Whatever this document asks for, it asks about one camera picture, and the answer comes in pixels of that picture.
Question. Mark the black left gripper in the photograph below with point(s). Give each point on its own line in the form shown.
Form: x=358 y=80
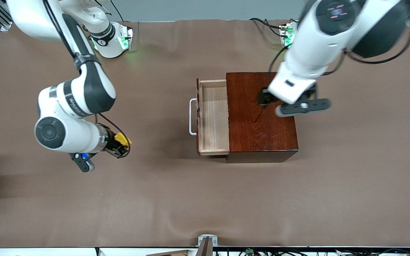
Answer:
x=264 y=97

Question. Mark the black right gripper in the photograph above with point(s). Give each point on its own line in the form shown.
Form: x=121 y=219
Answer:
x=111 y=141

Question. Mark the yellow block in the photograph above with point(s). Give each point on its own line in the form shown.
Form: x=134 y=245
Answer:
x=121 y=137

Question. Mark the green plug connector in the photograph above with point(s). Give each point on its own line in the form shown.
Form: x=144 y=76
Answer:
x=250 y=251

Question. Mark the dark brown wooden cabinet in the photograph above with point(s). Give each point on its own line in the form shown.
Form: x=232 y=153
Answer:
x=255 y=135

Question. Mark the grey metal table clamp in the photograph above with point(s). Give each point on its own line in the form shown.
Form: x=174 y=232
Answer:
x=208 y=236

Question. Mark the grey camera post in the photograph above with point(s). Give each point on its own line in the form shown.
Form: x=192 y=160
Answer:
x=205 y=249

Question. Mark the brown table cloth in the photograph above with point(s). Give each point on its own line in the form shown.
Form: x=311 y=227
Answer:
x=155 y=195

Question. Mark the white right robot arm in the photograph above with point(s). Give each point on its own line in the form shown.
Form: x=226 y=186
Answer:
x=69 y=135

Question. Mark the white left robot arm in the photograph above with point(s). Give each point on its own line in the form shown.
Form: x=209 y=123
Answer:
x=319 y=42

